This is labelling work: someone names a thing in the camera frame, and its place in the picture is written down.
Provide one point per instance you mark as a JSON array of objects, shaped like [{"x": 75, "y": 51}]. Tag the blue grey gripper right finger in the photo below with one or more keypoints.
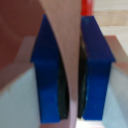
[{"x": 96, "y": 76}]

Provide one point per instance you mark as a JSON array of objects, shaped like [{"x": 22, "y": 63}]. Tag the blue grey gripper left finger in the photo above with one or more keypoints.
[{"x": 46, "y": 83}]

